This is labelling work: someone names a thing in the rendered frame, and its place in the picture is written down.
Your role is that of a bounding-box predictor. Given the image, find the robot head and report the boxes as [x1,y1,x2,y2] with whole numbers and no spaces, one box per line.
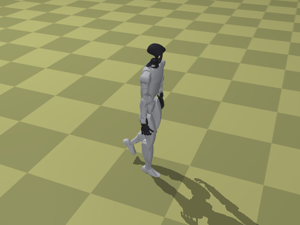
[146,43,165,68]

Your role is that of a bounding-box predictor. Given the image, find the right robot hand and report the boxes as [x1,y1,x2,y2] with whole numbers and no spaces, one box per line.
[141,119,154,135]

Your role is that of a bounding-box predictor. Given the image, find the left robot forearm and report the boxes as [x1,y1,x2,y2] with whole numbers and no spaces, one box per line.
[157,82,163,96]

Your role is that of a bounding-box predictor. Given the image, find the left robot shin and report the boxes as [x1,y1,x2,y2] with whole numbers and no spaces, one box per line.
[129,131,157,146]

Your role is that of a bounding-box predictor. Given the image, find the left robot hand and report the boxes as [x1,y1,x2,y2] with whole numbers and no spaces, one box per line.
[157,92,164,109]

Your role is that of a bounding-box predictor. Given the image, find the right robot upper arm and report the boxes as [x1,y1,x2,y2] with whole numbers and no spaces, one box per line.
[140,71,151,105]

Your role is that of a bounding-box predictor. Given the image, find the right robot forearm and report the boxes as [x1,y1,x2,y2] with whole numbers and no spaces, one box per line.
[140,98,148,124]

